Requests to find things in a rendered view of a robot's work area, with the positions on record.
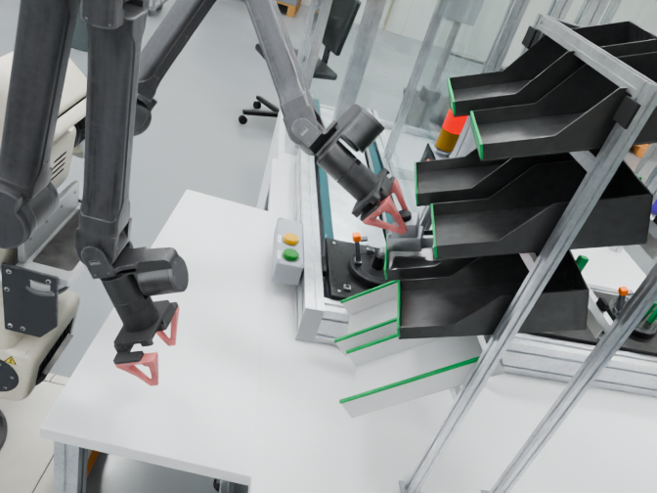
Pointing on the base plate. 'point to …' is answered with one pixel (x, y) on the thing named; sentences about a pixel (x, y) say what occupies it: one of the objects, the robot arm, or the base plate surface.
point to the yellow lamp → (447, 141)
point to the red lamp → (454, 123)
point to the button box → (289, 272)
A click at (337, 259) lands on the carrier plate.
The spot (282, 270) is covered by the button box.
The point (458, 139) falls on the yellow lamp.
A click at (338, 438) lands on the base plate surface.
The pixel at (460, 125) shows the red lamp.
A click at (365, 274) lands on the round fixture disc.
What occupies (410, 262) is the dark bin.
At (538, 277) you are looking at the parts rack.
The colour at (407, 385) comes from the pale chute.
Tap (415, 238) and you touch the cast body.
